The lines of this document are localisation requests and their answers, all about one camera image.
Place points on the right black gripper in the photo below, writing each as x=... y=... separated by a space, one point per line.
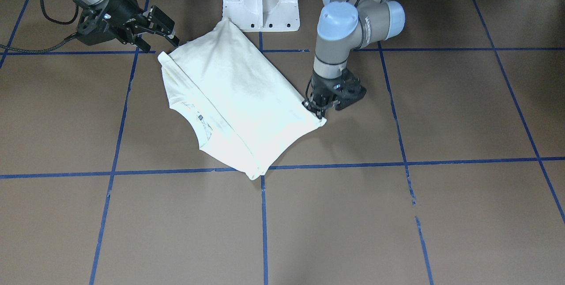
x=118 y=8

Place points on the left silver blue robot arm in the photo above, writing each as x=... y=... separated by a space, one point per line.
x=345 y=25

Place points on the cream long sleeve cat shirt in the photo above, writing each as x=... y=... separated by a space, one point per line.
x=243 y=111

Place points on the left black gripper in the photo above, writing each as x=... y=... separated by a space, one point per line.
x=321 y=85

